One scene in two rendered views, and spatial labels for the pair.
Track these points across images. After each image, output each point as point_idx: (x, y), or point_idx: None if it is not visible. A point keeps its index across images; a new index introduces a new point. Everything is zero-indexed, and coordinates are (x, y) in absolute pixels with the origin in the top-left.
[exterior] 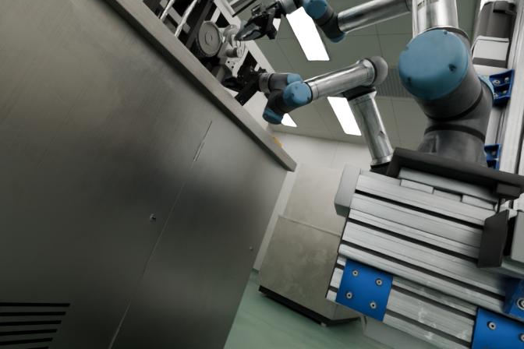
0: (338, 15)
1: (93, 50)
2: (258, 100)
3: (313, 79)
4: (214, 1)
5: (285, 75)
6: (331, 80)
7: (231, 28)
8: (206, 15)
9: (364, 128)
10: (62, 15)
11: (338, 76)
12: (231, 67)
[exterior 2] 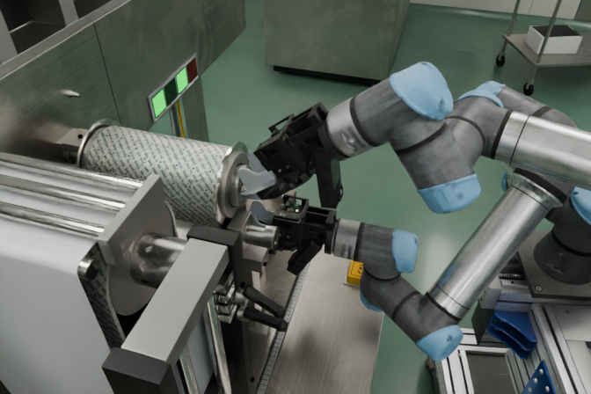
0: (496, 146)
1: None
2: None
3: (459, 300)
4: None
5: (389, 259)
6: (490, 280)
7: (221, 187)
8: None
9: (508, 171)
10: None
11: (499, 266)
12: (268, 255)
